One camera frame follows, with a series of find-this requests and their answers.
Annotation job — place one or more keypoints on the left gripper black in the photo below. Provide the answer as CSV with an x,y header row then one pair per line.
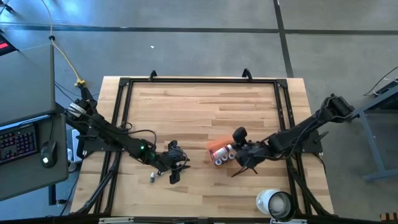
x,y
172,160

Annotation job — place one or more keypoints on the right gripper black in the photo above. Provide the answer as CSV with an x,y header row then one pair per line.
x,y
250,154

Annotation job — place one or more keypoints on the large bottle black cap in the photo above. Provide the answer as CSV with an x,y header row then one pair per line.
x,y
231,154

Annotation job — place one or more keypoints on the large bottle purple cap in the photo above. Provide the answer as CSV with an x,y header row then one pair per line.
x,y
224,158

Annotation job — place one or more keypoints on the large bottle blue cap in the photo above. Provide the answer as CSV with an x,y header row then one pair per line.
x,y
218,162

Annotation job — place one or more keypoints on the small gray food coloring bottle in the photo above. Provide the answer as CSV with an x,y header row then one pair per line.
x,y
152,178

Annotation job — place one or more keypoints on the orange translucent plastic bin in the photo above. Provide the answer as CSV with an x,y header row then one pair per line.
x,y
214,144

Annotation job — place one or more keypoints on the white insulated tumbler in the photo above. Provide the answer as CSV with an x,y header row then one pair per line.
x,y
264,200

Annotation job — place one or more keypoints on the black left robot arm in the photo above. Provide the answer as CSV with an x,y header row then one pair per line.
x,y
105,133

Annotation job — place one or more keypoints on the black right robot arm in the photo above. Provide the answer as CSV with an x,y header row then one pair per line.
x,y
298,132

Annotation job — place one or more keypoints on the white box under desk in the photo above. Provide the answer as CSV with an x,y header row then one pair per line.
x,y
73,163

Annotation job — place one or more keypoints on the black computer mouse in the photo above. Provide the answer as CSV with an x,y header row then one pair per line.
x,y
48,154

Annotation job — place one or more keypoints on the striped block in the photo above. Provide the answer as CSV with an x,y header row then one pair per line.
x,y
388,216

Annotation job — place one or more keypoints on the gray keyboard table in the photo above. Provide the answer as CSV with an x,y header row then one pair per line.
x,y
31,180

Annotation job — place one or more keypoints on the backlit black keyboard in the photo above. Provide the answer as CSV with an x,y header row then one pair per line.
x,y
17,144

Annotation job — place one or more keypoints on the dark gray desk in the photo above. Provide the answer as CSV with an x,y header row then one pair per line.
x,y
25,87

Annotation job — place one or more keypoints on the silver frame bracket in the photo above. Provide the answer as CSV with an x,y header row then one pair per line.
x,y
116,220
300,221

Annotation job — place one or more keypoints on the black aluminium table frame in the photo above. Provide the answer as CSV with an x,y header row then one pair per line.
x,y
202,80

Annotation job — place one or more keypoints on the blue-gray desk frame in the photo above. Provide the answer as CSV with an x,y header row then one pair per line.
x,y
371,143

